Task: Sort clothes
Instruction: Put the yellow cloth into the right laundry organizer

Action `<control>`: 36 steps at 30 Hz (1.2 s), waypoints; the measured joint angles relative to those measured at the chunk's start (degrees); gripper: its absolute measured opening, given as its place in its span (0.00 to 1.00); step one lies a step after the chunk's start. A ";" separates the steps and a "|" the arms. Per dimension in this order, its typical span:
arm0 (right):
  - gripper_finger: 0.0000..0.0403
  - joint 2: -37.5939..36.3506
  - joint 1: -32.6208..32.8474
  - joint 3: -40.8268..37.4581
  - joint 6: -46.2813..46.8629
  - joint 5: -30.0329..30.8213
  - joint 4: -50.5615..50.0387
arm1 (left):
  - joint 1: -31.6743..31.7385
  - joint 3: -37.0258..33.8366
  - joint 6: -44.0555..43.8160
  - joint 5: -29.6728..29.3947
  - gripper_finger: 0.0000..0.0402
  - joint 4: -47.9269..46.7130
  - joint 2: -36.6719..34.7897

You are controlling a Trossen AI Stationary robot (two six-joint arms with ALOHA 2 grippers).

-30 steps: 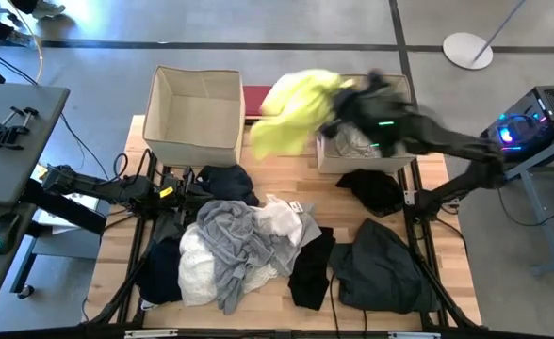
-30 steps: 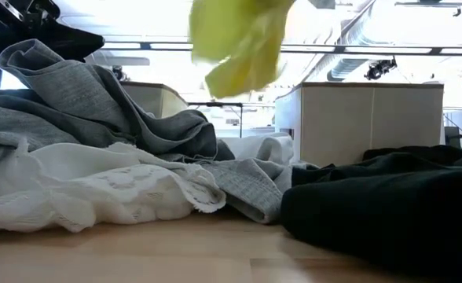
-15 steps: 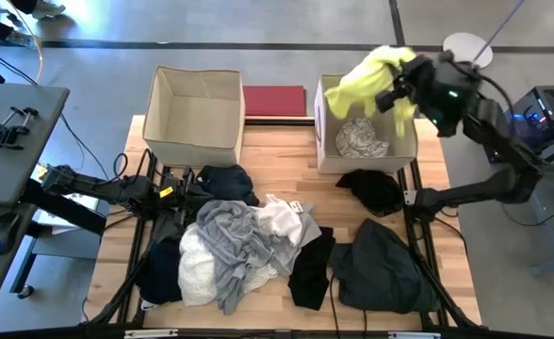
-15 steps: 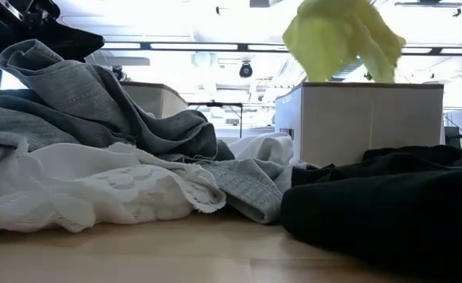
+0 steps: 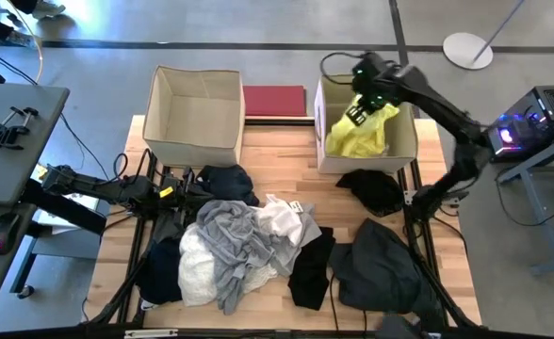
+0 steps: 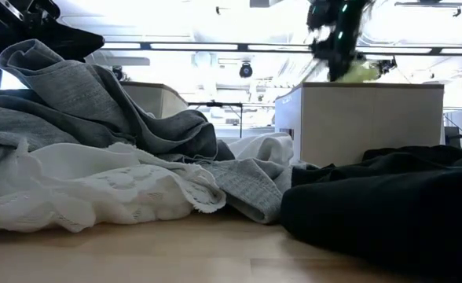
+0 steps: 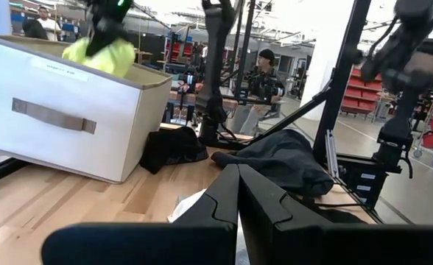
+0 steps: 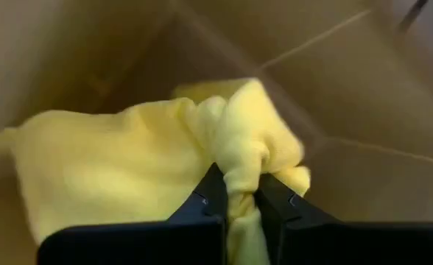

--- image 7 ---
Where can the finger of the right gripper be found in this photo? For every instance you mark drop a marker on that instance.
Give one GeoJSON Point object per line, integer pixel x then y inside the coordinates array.
{"type": "Point", "coordinates": [95, 44]}
{"type": "Point", "coordinates": [110, 40]}

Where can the person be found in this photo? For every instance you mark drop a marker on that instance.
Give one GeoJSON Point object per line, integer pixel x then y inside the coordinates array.
{"type": "Point", "coordinates": [34, 29]}
{"type": "Point", "coordinates": [264, 88]}
{"type": "Point", "coordinates": [49, 24]}

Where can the black metal rig frame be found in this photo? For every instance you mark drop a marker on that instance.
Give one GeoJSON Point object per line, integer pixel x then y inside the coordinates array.
{"type": "Point", "coordinates": [339, 73]}

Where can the black controller box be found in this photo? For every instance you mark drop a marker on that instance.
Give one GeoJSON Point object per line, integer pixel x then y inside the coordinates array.
{"type": "Point", "coordinates": [363, 184]}

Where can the black garment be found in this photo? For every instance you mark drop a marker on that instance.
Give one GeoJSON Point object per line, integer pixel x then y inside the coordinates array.
{"type": "Point", "coordinates": [172, 147]}

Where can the shelf with red bins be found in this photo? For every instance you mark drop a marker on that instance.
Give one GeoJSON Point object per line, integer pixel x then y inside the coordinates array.
{"type": "Point", "coordinates": [360, 95]}

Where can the dark charcoal garment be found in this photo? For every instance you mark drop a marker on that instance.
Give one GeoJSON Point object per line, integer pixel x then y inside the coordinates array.
{"type": "Point", "coordinates": [282, 162]}

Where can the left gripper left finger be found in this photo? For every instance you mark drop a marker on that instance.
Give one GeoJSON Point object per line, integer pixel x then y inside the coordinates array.
{"type": "Point", "coordinates": [146, 243]}

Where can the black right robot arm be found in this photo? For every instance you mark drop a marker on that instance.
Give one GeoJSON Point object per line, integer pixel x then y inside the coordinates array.
{"type": "Point", "coordinates": [214, 55]}

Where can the neon yellow garment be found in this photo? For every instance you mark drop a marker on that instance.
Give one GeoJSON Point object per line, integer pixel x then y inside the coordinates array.
{"type": "Point", "coordinates": [113, 59]}

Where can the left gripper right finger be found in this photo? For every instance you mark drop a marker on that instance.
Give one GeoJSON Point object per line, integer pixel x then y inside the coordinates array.
{"type": "Point", "coordinates": [312, 246]}

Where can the red bin rack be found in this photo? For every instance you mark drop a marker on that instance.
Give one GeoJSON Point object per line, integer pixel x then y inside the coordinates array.
{"type": "Point", "coordinates": [179, 49]}

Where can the white smooth shirt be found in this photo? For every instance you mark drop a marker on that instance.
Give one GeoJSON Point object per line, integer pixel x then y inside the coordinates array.
{"type": "Point", "coordinates": [185, 208]}

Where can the beige fabric box with label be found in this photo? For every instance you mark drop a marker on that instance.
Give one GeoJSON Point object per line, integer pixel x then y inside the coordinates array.
{"type": "Point", "coordinates": [73, 154]}

